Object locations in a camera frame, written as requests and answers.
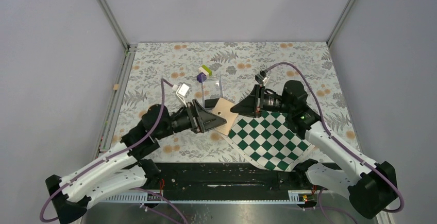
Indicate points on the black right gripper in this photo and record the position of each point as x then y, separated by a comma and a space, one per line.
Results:
249, 106

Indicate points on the green white chessboard mat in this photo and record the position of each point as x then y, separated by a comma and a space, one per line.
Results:
267, 143

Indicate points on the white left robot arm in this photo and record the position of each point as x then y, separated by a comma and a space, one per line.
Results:
125, 166

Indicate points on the aluminium frame rail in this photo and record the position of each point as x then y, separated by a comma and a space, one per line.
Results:
118, 90

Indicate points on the green white purple blocks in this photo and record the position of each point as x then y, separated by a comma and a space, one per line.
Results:
204, 74

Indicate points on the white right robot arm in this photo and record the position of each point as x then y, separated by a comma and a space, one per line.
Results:
368, 185

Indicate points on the clear plastic card box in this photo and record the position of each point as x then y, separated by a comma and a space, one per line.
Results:
212, 91

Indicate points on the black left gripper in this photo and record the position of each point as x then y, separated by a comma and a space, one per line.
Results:
201, 120

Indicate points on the floral table mat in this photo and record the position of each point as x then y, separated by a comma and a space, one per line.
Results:
158, 65

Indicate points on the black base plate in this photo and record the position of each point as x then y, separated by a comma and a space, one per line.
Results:
216, 183

